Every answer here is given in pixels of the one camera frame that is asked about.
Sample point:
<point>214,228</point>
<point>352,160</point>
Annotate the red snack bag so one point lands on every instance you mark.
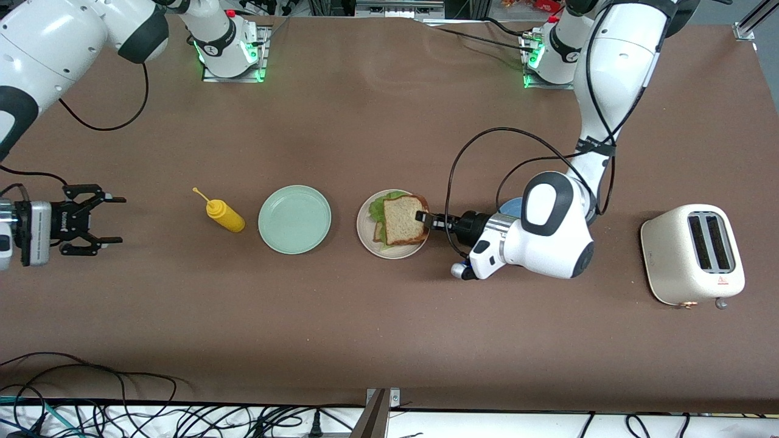
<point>544,5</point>

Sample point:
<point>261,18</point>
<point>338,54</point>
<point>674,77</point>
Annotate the grey electronics box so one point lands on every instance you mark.
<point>398,9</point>

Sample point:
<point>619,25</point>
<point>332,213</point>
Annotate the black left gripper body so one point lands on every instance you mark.
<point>471,223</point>

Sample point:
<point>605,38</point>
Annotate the metal table bracket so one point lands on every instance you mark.
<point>374,420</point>

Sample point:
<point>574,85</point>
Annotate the black power plug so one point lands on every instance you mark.
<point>315,426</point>

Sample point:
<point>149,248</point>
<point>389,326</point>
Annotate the beige plate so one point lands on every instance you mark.
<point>365,234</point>

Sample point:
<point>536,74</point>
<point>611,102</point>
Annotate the aluminium frame corner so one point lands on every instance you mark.
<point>745,29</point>

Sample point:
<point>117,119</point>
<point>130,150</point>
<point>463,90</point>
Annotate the light crust bread slice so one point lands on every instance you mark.
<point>378,234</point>

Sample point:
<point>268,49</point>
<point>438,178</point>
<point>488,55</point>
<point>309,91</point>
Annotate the blue plate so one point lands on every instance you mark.
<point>510,207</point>

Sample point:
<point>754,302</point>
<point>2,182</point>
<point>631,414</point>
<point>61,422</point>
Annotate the green lettuce leaf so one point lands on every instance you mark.
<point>378,207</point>

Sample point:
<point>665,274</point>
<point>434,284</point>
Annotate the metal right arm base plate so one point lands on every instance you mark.
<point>234,79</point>

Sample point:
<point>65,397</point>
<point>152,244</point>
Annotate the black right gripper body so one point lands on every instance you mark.
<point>62,220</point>

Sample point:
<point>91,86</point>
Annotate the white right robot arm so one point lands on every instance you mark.
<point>55,42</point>

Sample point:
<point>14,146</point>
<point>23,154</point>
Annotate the yellow mustard squeeze bottle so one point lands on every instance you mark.
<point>225,216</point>

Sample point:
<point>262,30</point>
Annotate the white two-slot toaster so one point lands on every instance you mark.
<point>669,255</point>

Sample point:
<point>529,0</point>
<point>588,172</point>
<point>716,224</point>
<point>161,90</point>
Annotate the mint green plate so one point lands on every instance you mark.
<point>294,219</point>

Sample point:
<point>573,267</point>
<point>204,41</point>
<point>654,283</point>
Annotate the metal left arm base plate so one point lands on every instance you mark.
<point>541,84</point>

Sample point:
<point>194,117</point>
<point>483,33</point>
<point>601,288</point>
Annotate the dark crust bread slice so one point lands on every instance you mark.
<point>401,220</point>

